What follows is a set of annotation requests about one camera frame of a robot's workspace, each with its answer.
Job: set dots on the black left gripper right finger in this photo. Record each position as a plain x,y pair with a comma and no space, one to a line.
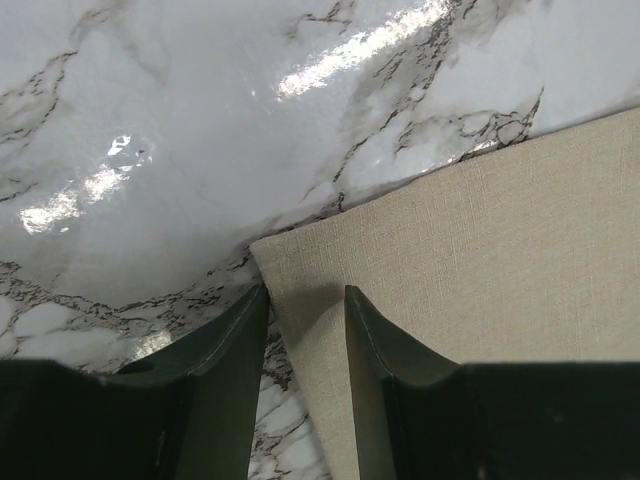
419,415

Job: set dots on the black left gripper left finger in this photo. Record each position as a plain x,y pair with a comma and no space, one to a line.
185,412

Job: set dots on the beige linen napkin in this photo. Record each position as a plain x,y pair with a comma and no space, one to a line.
530,252

